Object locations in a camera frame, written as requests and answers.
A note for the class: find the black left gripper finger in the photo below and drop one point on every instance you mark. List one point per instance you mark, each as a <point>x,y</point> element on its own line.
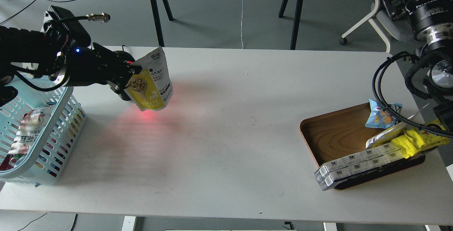
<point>127,70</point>

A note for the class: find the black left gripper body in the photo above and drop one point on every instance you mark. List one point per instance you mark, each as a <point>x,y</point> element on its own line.
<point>98,65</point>

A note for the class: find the yellow white snack pouch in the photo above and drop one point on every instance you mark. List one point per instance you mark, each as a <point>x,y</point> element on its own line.
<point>152,88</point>

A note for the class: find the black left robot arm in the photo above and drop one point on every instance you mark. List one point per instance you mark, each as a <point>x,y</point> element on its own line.
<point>61,55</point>

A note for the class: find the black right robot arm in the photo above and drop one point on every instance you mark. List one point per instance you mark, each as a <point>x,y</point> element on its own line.
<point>430,76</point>

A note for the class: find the red white snack bag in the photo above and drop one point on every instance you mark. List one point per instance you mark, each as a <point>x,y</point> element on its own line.
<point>30,129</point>

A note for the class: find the light blue plastic basket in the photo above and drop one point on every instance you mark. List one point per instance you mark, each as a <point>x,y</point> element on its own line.
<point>50,151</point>

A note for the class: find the blue snack packet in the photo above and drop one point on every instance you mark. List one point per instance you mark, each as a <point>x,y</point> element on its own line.
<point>378,117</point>

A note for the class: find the yellow cartoon snack bag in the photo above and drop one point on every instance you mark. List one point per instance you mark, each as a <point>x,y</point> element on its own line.
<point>414,141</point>

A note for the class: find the black barcode scanner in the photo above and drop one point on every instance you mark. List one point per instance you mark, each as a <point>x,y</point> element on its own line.
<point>130,60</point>

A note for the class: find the long white box pack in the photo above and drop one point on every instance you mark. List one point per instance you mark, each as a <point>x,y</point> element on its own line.
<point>350,168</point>

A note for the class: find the white yellow flat pouch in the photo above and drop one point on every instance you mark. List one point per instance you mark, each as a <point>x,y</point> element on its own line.
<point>389,133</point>

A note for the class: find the white office chair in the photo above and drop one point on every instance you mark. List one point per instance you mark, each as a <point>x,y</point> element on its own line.
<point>383,25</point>

